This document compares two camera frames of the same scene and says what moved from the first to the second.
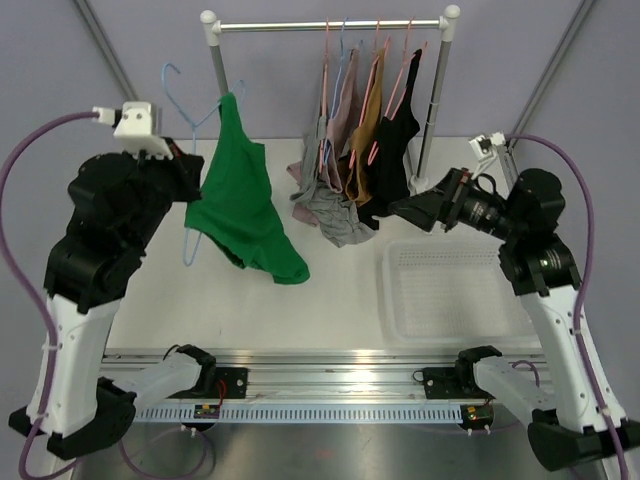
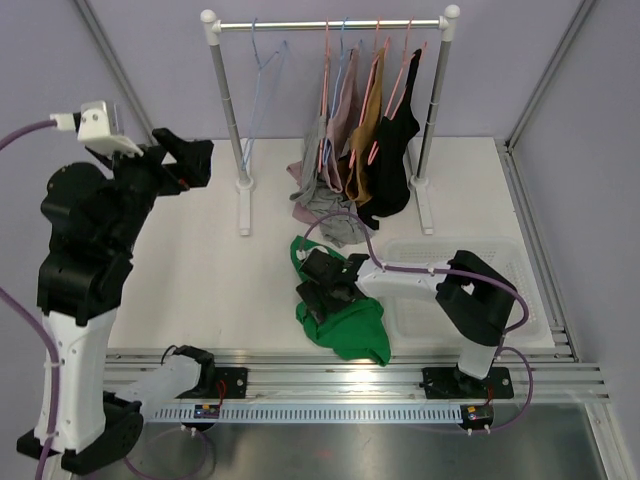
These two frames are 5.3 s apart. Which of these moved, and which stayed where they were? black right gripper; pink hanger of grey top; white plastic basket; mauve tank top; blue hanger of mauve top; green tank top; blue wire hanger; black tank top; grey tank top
Moved: blue wire hanger; green tank top; black right gripper
Stayed: blue hanger of mauve top; grey tank top; pink hanger of grey top; mauve tank top; black tank top; white plastic basket
